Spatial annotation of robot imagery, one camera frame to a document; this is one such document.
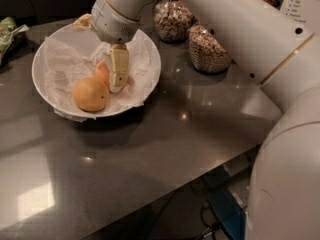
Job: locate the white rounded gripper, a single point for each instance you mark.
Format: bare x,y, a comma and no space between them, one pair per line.
111,25

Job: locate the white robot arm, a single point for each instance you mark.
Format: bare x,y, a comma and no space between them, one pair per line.
280,60

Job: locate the green snack packet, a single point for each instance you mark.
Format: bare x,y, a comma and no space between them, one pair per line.
11,35

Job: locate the middle glass cereal jar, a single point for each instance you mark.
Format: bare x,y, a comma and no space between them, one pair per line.
206,53

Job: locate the left glass cereal jar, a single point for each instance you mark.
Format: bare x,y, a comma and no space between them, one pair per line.
172,19

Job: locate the orange fruit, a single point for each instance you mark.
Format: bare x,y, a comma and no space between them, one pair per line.
90,94
102,73

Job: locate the blue and grey floor box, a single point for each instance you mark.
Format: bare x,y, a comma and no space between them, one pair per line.
229,215

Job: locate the white allergen info sign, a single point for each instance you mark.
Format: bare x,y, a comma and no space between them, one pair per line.
306,12

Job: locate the white round bowl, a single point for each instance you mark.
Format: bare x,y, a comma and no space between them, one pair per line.
66,40

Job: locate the white paper bowl liner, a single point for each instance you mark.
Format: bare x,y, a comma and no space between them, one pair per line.
63,70

